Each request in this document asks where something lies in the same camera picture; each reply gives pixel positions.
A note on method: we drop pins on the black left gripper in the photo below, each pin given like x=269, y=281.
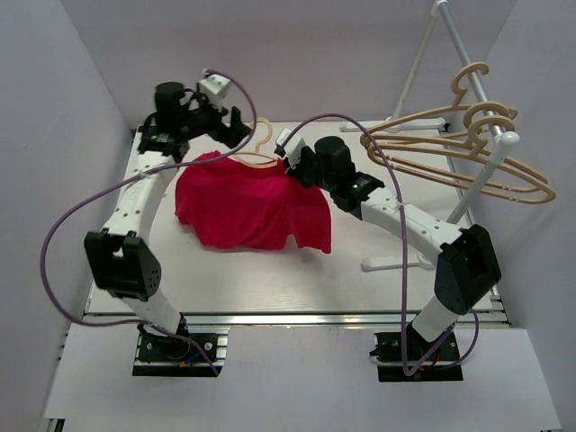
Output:
x=224, y=134

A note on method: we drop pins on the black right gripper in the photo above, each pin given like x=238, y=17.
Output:
x=295, y=171

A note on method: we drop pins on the beige hanger front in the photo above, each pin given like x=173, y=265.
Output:
x=267, y=160

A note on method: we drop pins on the beige hanger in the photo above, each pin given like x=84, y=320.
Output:
x=468, y=145
x=267, y=160
x=533, y=191
x=427, y=116

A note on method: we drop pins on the red t shirt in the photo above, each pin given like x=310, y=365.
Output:
x=228, y=205

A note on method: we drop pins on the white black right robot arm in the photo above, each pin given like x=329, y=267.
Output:
x=464, y=259

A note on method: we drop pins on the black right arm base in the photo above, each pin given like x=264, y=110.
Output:
x=387, y=356

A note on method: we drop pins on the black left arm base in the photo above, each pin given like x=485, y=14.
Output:
x=162, y=356

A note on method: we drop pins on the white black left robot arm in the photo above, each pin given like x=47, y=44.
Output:
x=119, y=255

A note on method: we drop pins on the beige hanger middle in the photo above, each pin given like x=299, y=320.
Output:
x=468, y=145

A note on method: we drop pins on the beige hanger rear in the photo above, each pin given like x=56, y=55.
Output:
x=427, y=116

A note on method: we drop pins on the white clothes rack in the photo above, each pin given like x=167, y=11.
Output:
x=467, y=172

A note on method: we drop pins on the aluminium table rail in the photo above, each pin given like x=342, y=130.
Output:
x=486, y=317

